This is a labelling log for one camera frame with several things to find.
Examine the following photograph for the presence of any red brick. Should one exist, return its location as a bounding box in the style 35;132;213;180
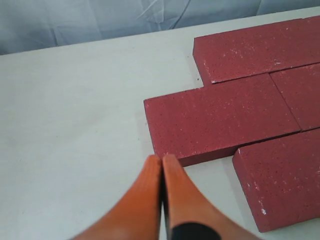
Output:
270;63;320;131
144;74;300;167
192;16;320;86
232;129;320;233

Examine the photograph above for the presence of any white backdrop curtain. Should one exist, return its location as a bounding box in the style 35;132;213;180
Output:
0;0;320;55

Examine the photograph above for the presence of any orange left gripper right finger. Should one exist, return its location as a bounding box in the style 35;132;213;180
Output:
162;154;259;240

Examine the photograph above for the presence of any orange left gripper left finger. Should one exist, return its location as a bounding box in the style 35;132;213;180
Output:
73;155;162;240

